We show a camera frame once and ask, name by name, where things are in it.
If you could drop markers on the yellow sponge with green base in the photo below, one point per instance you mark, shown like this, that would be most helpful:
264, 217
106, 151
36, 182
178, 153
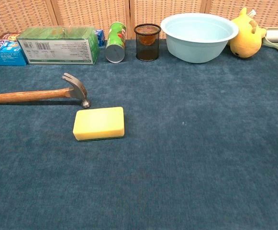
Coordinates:
99, 123

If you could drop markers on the black mesh pen holder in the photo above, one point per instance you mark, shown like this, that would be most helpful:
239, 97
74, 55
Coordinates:
147, 45

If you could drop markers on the orange object in pen holder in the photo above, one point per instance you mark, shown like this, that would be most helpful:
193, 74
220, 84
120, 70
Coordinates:
146, 40

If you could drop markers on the green chips can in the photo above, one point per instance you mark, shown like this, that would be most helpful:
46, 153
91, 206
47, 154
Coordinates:
116, 43

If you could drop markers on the small blue packet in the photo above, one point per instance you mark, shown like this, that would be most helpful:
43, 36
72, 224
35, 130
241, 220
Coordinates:
100, 37

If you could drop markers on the light blue plastic basin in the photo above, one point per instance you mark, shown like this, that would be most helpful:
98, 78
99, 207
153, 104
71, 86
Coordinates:
198, 38

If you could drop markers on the green and white carton box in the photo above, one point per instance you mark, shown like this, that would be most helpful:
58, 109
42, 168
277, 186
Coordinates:
57, 49

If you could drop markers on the woven folding screen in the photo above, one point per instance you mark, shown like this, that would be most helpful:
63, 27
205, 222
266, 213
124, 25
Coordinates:
93, 13

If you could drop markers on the yellow plush toy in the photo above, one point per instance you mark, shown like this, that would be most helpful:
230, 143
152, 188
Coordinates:
245, 38

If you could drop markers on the blue snack box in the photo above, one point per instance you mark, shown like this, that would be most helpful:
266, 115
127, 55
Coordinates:
3, 54

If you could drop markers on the red snack box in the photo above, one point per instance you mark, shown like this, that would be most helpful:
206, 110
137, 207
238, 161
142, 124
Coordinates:
9, 36

